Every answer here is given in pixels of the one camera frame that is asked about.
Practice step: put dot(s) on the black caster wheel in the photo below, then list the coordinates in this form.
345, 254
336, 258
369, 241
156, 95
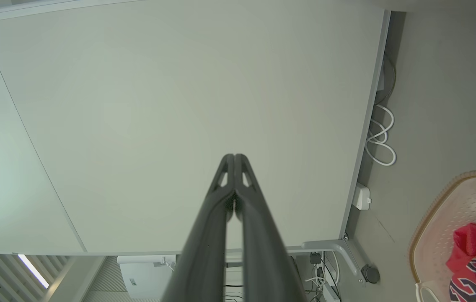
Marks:
371, 274

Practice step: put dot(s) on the white power strip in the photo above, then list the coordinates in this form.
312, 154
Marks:
331, 293

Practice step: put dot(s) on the plain red garment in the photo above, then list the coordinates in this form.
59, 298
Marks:
466, 241

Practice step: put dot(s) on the white power adapter box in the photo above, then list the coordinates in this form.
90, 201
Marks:
361, 197

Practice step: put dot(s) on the black wall plug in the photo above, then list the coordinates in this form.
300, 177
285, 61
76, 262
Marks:
315, 258

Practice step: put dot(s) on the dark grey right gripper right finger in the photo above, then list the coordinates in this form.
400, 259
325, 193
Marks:
263, 251

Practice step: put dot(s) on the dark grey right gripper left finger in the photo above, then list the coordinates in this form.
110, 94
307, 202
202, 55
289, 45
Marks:
204, 251

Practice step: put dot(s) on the large white partition panel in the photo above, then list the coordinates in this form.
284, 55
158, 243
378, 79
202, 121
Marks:
179, 105

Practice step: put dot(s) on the white box appliance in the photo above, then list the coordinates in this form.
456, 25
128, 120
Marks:
146, 277

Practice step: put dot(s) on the ceiling light strip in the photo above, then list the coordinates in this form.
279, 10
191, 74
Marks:
33, 271

